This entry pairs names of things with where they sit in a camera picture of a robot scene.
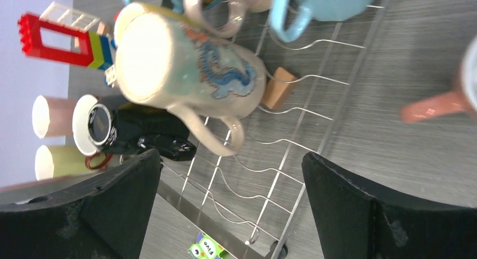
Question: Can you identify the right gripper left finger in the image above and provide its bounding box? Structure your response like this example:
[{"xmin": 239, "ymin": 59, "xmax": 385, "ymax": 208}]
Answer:
[{"xmin": 1, "ymin": 149, "xmax": 161, "ymax": 258}]

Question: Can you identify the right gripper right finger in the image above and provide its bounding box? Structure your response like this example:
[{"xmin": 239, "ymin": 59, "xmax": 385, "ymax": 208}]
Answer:
[{"xmin": 301, "ymin": 152, "xmax": 476, "ymax": 258}]

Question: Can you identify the dark red mug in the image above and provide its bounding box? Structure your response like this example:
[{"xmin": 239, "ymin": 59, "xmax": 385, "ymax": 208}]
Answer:
[{"xmin": 72, "ymin": 94, "xmax": 113, "ymax": 170}]

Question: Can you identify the yellow mug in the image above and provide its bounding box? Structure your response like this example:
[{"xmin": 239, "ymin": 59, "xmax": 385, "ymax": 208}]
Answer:
[{"xmin": 34, "ymin": 145, "xmax": 113, "ymax": 181}]

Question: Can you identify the black mug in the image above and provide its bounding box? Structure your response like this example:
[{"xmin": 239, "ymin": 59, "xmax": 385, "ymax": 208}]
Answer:
[{"xmin": 87, "ymin": 95, "xmax": 197, "ymax": 162}]

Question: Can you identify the light pink mug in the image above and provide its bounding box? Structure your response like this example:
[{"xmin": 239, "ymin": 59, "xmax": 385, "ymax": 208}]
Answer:
[{"xmin": 31, "ymin": 95, "xmax": 77, "ymax": 139}]

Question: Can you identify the salmon pink mug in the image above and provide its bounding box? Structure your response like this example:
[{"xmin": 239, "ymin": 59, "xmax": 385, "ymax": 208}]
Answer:
[{"xmin": 400, "ymin": 37, "xmax": 477, "ymax": 124}]

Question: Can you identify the beige cup tier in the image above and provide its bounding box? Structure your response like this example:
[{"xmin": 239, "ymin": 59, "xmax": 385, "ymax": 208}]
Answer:
[{"xmin": 114, "ymin": 2, "xmax": 267, "ymax": 157}]

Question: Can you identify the metal dish rack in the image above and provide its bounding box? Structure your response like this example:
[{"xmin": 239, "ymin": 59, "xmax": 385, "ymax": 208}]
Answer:
[{"xmin": 144, "ymin": 0, "xmax": 390, "ymax": 258}]

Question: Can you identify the wooden block under rack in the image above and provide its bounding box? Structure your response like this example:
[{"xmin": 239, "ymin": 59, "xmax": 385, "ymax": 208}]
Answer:
[{"xmin": 262, "ymin": 67, "xmax": 297, "ymax": 110}]

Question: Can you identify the green owl toy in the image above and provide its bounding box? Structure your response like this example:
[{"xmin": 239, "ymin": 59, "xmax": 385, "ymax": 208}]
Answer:
[{"xmin": 188, "ymin": 232, "xmax": 230, "ymax": 259}]

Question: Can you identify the blue white block car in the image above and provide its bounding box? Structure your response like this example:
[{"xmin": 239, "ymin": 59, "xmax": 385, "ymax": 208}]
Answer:
[{"xmin": 104, "ymin": 65, "xmax": 117, "ymax": 88}]

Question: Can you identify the red block tower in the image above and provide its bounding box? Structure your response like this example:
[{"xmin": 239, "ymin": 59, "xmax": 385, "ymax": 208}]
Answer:
[{"xmin": 17, "ymin": 12, "xmax": 113, "ymax": 70}]

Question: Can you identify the white grid block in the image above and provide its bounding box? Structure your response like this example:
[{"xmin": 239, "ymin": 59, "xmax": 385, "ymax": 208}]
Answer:
[{"xmin": 40, "ymin": 2, "xmax": 100, "ymax": 31}]

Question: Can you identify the light blue mug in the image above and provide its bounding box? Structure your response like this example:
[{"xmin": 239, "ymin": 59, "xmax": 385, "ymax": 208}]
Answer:
[{"xmin": 269, "ymin": 0, "xmax": 374, "ymax": 42}]

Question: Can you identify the pink upside-down cup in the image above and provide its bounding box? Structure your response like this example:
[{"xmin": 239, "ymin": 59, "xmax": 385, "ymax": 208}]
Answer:
[{"xmin": 183, "ymin": 0, "xmax": 272, "ymax": 38}]

